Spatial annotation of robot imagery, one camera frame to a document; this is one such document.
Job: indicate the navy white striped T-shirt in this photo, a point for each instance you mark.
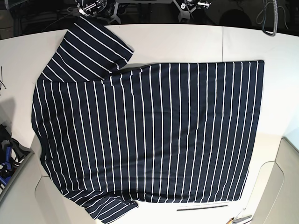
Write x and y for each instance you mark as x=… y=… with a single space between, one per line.
x=161 y=133

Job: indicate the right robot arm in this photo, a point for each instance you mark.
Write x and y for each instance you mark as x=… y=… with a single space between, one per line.
x=105 y=10

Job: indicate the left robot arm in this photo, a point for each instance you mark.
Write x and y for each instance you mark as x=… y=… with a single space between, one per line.
x=187 y=7

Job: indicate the grey tool at bottom edge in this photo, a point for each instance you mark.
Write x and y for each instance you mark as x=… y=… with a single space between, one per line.
x=241 y=218

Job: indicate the black cable ties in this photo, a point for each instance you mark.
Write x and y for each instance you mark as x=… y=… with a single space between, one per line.
x=1 y=78

